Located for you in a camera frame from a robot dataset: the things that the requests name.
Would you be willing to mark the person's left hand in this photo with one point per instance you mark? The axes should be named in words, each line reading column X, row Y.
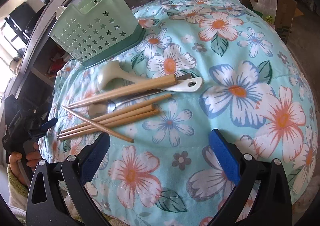
column 19, row 164

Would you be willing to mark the cardboard box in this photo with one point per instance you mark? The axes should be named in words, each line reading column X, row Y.
column 286, row 11

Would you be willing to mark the floral blue quilt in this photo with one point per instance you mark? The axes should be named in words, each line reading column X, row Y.
column 253, row 92

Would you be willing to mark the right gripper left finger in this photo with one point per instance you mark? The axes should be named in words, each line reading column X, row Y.
column 46, row 206

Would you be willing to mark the white shopping bag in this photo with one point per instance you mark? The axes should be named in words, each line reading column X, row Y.
column 266, row 9

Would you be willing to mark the white ceramic soup spoon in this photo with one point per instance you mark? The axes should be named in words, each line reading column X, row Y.
column 112, row 70

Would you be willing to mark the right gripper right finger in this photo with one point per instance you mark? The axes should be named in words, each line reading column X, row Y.
column 272, row 205

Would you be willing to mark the green star utensil holder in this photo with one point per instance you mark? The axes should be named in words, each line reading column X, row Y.
column 96, row 30

